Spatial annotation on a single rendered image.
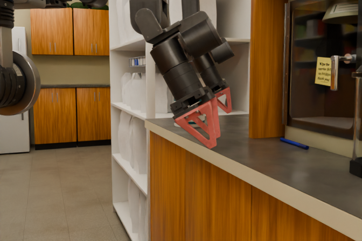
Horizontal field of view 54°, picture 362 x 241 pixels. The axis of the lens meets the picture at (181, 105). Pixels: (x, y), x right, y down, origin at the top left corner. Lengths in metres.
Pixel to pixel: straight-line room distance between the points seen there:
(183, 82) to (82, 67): 5.65
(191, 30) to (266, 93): 0.66
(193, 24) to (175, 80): 0.10
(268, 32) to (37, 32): 4.93
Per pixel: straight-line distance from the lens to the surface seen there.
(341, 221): 0.67
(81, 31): 5.94
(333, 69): 0.99
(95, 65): 6.28
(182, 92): 0.64
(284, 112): 1.22
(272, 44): 1.27
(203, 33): 0.63
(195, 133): 0.61
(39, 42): 5.90
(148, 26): 0.64
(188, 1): 1.17
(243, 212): 0.99
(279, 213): 0.86
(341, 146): 1.07
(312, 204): 0.72
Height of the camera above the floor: 1.16
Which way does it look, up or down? 5 degrees down
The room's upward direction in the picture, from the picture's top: straight up
